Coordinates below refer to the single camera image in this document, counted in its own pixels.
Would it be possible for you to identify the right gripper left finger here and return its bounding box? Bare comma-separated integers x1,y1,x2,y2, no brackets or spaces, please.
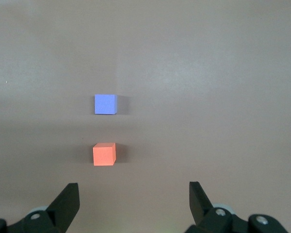
8,183,81,233

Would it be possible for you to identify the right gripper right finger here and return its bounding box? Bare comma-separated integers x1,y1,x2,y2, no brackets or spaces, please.
186,181,241,233

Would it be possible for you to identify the purple block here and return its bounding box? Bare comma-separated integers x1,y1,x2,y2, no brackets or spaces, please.
94,94,118,115

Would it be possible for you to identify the orange block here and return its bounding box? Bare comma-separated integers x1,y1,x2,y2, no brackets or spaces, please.
92,142,116,166

